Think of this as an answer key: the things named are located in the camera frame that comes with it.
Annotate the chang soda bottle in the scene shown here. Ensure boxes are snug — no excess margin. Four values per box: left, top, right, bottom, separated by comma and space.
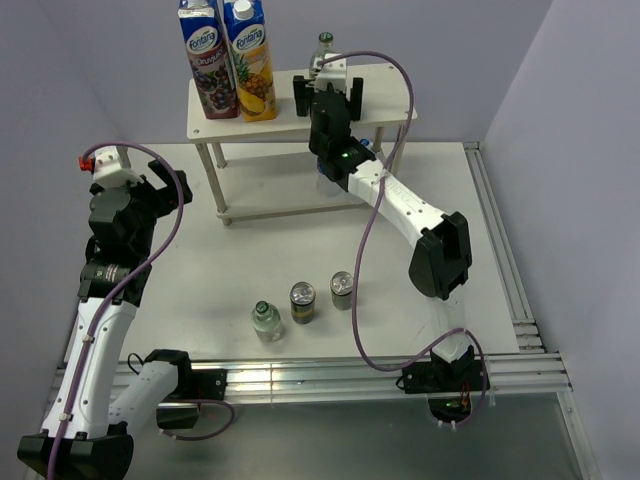
251, 300, 284, 342
309, 31, 336, 80

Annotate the Chang soda bottle front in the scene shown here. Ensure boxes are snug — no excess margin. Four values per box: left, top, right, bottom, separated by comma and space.
251, 300, 284, 342

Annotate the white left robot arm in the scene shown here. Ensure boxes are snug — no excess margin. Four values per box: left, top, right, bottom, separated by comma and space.
17, 160, 222, 479

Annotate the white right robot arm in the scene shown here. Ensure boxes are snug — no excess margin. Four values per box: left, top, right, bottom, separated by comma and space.
292, 75, 489, 396

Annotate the beige two-tier shelf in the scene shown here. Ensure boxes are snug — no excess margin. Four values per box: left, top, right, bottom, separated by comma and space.
185, 62, 418, 228

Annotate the pineapple juice carton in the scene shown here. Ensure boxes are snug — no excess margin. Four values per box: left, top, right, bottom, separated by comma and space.
223, 0, 277, 122

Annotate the grape juice carton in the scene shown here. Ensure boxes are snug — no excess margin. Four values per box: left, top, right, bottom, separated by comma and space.
177, 0, 240, 119

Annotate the dark can right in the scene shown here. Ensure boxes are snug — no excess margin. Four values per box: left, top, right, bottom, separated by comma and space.
330, 271, 354, 311

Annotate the dark can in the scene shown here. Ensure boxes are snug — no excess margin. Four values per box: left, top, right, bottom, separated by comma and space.
289, 281, 316, 325
330, 271, 354, 311

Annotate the dark can left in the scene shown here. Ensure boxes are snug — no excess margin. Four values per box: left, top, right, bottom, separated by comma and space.
289, 281, 316, 325

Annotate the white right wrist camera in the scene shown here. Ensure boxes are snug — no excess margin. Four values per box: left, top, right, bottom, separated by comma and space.
310, 52, 348, 94

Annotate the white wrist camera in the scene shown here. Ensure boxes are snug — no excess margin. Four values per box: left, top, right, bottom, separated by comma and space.
79, 146, 143, 189
310, 52, 348, 94

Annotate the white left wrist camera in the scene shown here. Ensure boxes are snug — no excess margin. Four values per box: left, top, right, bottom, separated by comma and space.
79, 146, 143, 189

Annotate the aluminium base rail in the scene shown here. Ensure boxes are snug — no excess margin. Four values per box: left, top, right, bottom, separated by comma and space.
193, 353, 573, 405

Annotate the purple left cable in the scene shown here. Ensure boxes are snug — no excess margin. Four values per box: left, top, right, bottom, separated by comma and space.
44, 142, 236, 479

